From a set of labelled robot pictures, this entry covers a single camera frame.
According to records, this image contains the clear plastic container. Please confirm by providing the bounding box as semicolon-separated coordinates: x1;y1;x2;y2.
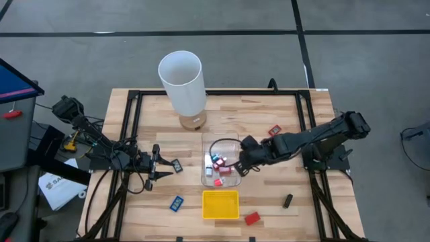
200;130;243;188

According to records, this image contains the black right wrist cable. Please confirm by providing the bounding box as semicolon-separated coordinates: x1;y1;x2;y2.
208;137;243;169

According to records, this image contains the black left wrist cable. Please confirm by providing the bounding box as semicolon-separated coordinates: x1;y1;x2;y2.
119;136;151;196

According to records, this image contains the small blue digital clock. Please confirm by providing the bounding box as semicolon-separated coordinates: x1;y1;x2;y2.
169;195;185;213

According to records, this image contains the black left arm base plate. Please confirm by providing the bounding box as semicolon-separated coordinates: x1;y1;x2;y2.
89;153;137;171

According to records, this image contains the red handle on cabinet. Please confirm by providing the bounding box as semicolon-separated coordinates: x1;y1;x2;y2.
3;110;24;120

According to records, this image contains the yellow plug connector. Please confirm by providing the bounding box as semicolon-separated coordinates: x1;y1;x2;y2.
64;130;80;153

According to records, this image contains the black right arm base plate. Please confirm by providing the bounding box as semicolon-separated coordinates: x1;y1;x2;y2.
302;144;350;171

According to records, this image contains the white lamp with wooden base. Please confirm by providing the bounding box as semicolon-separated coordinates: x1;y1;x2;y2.
157;50;208;131

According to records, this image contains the red rectangular block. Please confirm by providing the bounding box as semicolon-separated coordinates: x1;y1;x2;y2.
244;211;262;227

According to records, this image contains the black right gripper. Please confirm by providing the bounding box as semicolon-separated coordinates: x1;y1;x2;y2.
236;134;269;177

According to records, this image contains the yellow plastic basket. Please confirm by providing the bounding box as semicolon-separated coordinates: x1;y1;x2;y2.
201;189;241;220

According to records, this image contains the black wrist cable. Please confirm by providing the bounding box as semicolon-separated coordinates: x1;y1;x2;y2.
119;136;151;196
208;137;243;169

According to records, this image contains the white printed paper bag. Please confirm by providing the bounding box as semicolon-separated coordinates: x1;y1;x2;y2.
38;157;89;211

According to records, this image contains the black aluminium table frame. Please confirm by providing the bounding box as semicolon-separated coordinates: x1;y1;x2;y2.
80;87;367;242

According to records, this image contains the grey cabinet with blue top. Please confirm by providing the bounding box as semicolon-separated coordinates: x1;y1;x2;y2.
0;57;45;173

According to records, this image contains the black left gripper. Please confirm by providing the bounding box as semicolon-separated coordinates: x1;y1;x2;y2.
138;143;175;192

